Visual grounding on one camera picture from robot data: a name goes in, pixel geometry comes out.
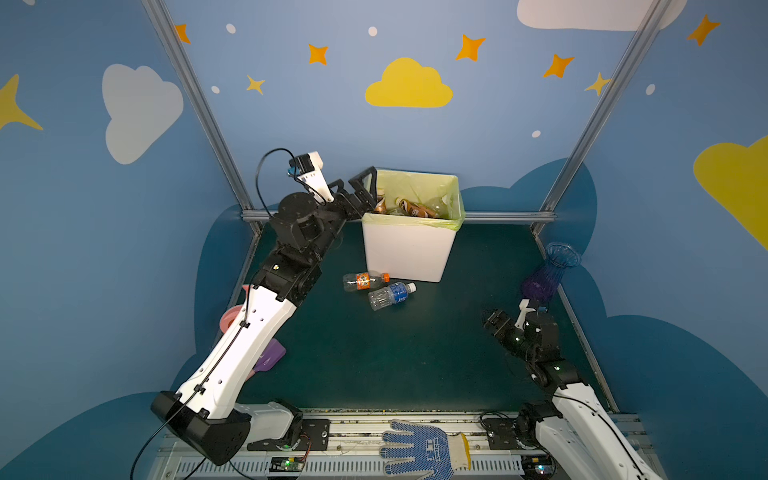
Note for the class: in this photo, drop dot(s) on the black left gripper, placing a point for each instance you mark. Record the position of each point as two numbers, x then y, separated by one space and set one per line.
347 200

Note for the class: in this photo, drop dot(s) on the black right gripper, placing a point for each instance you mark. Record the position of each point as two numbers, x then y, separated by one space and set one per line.
498 323

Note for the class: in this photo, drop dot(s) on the brown tea bottle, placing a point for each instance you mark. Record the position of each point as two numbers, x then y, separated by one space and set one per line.
380 207
413 209

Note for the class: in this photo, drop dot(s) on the clear bottle orange label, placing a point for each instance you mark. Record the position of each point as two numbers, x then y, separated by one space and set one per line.
365 281

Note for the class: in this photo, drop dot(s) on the clear bottle blue water label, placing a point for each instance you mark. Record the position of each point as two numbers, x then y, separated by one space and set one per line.
390 295

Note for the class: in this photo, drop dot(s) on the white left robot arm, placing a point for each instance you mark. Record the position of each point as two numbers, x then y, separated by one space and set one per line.
203 412

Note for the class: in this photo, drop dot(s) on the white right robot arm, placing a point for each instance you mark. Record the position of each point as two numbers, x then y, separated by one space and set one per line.
571 425

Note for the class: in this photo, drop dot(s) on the white plastic bin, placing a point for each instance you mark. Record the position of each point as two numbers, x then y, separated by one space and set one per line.
411 248

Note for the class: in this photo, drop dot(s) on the green bin liner bag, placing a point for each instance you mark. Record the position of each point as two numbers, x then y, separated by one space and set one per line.
437 192

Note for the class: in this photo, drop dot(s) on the purple glass vase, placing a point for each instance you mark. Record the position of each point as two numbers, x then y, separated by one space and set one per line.
542 285

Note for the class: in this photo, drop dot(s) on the blue dotted work glove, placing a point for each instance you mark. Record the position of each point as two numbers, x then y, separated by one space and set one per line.
423 450

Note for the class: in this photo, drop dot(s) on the purple block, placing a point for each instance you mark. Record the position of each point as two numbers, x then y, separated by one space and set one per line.
272 354

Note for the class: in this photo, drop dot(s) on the green circuit board left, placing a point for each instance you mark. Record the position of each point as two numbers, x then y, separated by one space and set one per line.
293 465

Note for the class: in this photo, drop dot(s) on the aluminium frame rail back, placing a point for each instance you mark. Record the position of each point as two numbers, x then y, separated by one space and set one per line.
475 217

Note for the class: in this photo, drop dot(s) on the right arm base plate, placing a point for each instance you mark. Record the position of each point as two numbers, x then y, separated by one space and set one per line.
501 433

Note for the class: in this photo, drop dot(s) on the aluminium frame post right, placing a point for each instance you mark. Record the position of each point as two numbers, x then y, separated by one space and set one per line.
633 56

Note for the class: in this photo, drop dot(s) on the aluminium frame post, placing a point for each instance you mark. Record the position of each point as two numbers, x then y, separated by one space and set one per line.
165 29
633 56

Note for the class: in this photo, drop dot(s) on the aluminium frame post left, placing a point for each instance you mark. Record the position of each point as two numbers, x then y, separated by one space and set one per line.
165 29

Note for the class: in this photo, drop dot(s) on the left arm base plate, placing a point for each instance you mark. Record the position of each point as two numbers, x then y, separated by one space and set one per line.
314 434

